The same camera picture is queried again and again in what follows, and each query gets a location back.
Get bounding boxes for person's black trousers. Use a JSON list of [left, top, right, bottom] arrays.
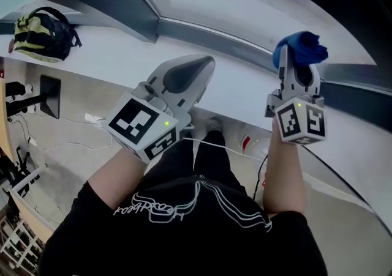
[[143, 130, 247, 196]]

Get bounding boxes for wooden desk with white frame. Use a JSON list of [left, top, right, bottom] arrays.
[[0, 163, 59, 244]]

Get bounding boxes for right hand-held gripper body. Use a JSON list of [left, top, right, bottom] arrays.
[[265, 89, 327, 146]]

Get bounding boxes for blue cloth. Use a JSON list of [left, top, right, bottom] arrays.
[[272, 31, 329, 70]]

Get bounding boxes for person's black printed shirt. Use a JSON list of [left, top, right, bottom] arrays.
[[38, 176, 328, 276]]

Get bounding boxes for person's left forearm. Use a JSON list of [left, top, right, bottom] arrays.
[[87, 146, 151, 208]]

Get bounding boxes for green and black backpack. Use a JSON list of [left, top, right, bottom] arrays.
[[9, 6, 83, 63]]

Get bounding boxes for person's right forearm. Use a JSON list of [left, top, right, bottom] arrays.
[[262, 118, 307, 216]]

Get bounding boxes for white power strip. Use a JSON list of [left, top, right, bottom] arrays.
[[85, 112, 107, 126]]

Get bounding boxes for thin black cable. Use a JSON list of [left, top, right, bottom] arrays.
[[252, 154, 270, 201]]

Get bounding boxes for white window sill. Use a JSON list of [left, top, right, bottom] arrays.
[[0, 28, 392, 202]]

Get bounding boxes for person's grey shoe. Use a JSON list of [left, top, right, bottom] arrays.
[[206, 116, 224, 132]]

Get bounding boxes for wooden desk with black base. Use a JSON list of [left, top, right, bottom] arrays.
[[0, 75, 61, 162]]

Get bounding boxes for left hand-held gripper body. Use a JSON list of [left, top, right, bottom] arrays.
[[102, 81, 196, 164]]

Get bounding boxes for long white cable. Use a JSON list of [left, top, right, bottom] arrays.
[[183, 137, 267, 162]]

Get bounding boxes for white shelf rack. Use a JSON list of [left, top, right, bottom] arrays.
[[0, 213, 43, 272]]

